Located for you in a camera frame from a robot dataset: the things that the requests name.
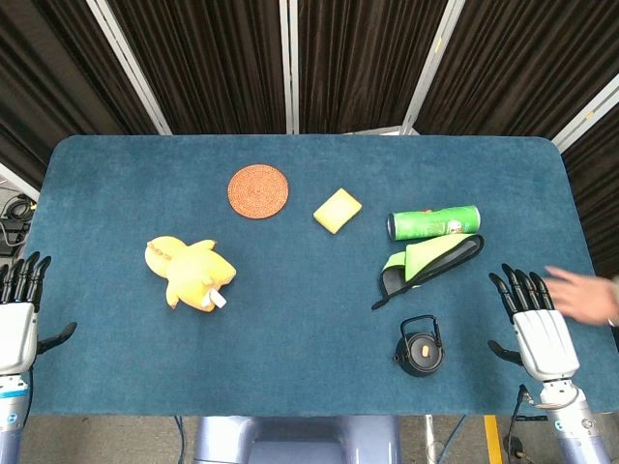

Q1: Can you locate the white folding screen frame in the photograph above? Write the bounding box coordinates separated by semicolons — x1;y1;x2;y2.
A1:
85;0;619;151

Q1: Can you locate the green and black pouch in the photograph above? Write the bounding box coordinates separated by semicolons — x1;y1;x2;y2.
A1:
370;233;486;311

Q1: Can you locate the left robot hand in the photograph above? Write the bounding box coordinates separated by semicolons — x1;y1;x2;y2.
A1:
0;250;78;377

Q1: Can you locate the orange woven round coaster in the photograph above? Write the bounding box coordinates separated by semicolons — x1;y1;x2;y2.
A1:
227;163;291;220

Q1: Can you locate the black cable bundle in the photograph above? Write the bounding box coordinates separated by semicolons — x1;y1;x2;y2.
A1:
0;192;39;257

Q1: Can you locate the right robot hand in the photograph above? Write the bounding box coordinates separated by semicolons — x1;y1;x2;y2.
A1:
486;263;581;385

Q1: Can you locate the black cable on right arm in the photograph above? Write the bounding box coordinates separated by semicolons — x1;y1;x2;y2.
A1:
502;384;536;460

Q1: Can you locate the yellow plush toy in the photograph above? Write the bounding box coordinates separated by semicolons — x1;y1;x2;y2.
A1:
144;235;238;311

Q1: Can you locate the green cylindrical chip can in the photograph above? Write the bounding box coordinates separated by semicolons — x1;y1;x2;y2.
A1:
386;204;482;242

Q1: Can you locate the yellow sponge block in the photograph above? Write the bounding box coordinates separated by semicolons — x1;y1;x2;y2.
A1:
312;188;364;236

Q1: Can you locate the person's bare hand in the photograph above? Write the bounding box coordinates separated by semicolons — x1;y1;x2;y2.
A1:
545;265;619;329

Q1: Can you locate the robot torso base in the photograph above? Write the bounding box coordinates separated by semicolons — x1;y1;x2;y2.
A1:
192;415;402;464

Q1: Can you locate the black small teapot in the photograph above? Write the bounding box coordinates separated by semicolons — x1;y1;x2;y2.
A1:
392;314;445;378

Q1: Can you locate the blue table cloth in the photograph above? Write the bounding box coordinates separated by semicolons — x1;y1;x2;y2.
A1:
0;133;619;418

